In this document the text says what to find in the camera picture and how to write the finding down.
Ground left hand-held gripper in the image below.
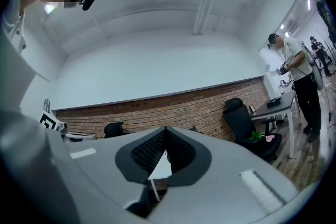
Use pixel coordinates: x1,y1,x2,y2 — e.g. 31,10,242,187
39,110,97,144

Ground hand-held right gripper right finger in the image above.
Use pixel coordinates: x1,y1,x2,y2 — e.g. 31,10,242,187
146,126,300,224

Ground grey desk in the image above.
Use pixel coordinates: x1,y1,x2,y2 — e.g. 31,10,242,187
250,90,299,159

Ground black box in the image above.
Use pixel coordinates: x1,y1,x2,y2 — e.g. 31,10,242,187
266,98,283,109

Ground white ceiling pipes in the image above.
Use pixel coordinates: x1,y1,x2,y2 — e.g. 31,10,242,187
192,0,219,36

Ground black office chair with plant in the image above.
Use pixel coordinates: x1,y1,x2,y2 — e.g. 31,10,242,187
222,98,283,162

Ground person's torso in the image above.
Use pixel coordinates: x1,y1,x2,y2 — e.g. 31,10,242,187
0,6,28,55

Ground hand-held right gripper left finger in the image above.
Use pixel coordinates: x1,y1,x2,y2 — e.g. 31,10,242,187
65,126,166,224

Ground wall air conditioner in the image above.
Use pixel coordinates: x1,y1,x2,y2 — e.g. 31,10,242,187
287,18,303,34

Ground small green plant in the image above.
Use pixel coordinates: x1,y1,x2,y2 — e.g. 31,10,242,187
251,130,265,143

